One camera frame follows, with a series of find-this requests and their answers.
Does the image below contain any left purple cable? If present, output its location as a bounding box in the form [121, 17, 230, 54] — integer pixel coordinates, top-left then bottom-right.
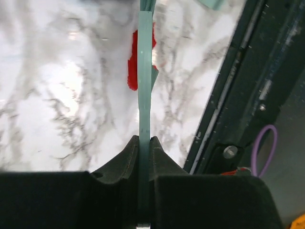
[251, 124, 278, 177]

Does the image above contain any orange snack bag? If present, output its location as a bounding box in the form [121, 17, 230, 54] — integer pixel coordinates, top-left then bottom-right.
[286, 214, 305, 229]

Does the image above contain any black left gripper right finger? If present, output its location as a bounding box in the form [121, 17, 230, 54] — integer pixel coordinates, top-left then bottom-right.
[150, 137, 283, 229]

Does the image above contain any aluminium mounting rail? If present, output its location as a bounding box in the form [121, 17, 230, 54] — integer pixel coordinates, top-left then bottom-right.
[184, 0, 305, 174]

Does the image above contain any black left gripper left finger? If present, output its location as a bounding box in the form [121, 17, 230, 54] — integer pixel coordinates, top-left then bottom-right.
[0, 136, 139, 229]

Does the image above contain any red paper scrap centre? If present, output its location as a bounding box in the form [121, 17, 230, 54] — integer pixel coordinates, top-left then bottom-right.
[127, 22, 159, 91]

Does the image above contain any mint green dustpan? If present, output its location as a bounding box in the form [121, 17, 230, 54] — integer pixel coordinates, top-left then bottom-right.
[198, 0, 225, 10]

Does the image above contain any mint green brush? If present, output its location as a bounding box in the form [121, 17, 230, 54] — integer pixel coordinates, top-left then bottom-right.
[137, 0, 156, 228]

